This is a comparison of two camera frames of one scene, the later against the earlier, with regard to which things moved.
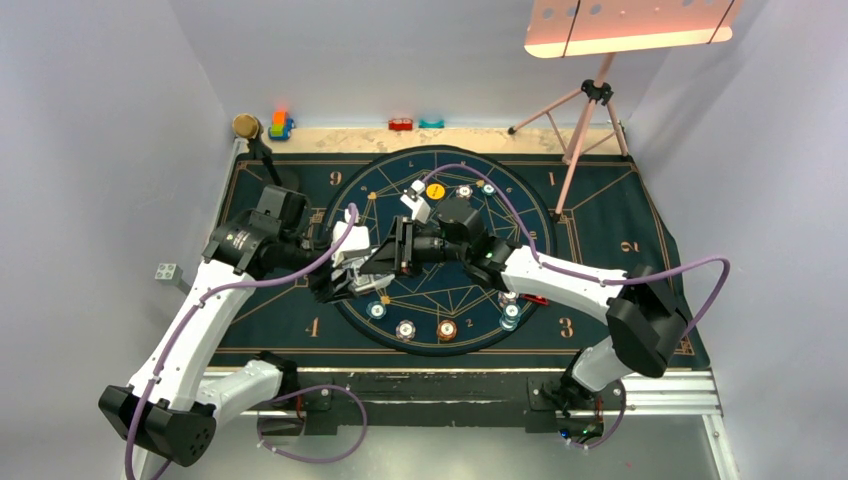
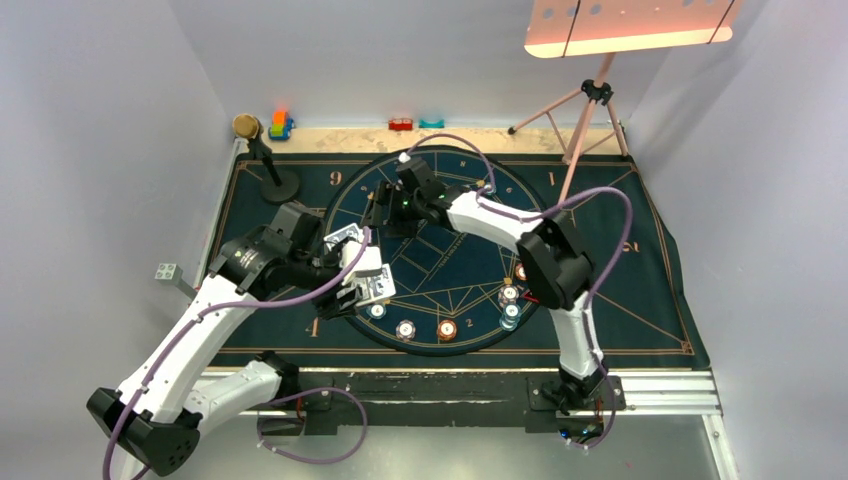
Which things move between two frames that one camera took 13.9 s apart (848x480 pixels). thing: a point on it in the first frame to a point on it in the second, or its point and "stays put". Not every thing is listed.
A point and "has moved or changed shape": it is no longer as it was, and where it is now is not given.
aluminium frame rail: (689, 393) stays put
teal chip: (511, 317) stays put
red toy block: (400, 124) stays put
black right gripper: (398, 253) to (389, 192)
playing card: (362, 283) has moved or changed shape
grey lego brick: (169, 273) stays put
